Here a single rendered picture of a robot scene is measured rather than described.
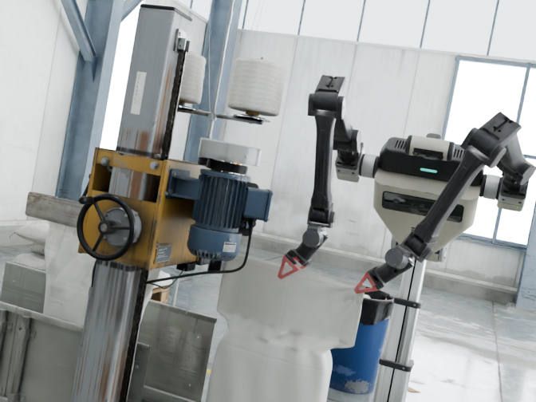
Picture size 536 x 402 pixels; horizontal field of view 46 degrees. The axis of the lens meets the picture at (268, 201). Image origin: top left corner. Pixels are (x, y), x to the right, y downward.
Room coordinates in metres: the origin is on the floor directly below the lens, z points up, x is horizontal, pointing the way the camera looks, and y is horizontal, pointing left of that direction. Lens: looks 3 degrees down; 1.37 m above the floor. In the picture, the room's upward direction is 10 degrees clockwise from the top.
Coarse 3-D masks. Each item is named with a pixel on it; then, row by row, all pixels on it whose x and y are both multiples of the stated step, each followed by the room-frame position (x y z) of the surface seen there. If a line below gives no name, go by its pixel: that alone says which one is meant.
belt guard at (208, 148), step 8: (200, 144) 1.80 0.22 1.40; (208, 144) 1.77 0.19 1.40; (216, 144) 1.75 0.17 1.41; (224, 144) 1.75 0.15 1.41; (232, 144) 1.75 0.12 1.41; (200, 152) 1.79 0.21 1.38; (208, 152) 1.76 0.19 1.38; (216, 152) 1.75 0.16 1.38; (224, 152) 1.75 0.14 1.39; (232, 152) 1.75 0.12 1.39; (240, 152) 1.75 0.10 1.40; (248, 152) 1.77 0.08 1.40; (256, 152) 1.79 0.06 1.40; (224, 160) 1.75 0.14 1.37; (232, 160) 1.75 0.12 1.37; (240, 160) 1.76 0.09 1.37; (248, 160) 1.77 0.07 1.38; (256, 160) 1.80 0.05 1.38
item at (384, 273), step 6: (384, 264) 1.98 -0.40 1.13; (372, 270) 1.96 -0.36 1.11; (378, 270) 1.98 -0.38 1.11; (384, 270) 1.97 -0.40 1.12; (390, 270) 1.96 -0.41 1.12; (396, 270) 1.97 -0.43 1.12; (378, 276) 1.96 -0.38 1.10; (384, 276) 1.97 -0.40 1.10; (390, 276) 1.97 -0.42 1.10; (396, 276) 1.98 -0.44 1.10; (378, 282) 1.95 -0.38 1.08; (384, 282) 1.98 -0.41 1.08
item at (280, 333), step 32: (224, 288) 2.17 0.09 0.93; (256, 288) 2.12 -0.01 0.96; (288, 288) 2.06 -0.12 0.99; (320, 288) 2.04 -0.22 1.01; (352, 288) 2.03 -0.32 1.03; (256, 320) 2.10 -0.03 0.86; (288, 320) 2.05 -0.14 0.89; (320, 320) 2.04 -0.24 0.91; (352, 320) 2.02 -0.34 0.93; (224, 352) 2.09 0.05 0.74; (256, 352) 2.05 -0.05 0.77; (288, 352) 2.01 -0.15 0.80; (320, 352) 2.01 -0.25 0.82; (224, 384) 2.07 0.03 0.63; (256, 384) 2.03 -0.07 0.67; (288, 384) 1.99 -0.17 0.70; (320, 384) 1.99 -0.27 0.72
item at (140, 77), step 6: (138, 72) 1.80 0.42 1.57; (138, 78) 1.80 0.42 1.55; (144, 78) 1.79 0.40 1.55; (138, 84) 1.80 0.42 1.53; (138, 90) 1.80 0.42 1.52; (138, 96) 1.79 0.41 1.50; (132, 102) 1.80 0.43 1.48; (138, 102) 1.79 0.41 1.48; (132, 108) 1.80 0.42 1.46; (138, 108) 1.79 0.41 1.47; (138, 114) 1.79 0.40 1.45
